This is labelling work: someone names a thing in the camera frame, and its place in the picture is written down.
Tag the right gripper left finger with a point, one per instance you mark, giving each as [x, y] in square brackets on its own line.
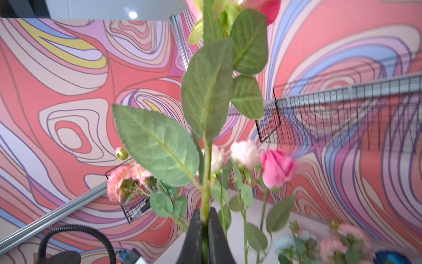
[191, 252]

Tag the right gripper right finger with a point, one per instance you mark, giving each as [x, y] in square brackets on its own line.
[219, 251]

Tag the pink carnation flower stem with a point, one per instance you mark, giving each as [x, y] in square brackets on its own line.
[166, 202]

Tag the cream rose flower stem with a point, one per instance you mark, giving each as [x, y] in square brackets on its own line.
[245, 158]

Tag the magenta rose flower stem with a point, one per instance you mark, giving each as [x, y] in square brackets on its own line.
[278, 170]

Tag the red rose flower stem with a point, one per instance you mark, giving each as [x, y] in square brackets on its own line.
[221, 73]

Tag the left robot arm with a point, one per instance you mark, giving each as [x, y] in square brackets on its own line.
[81, 244]

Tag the bunch of artificial flowers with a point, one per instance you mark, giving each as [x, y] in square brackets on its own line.
[348, 245]

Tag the black wire basket left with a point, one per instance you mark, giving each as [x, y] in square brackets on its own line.
[130, 186]

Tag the black wire basket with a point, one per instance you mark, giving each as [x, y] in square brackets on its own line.
[372, 106]
[130, 186]

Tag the black wire basket back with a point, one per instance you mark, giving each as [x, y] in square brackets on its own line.
[372, 106]

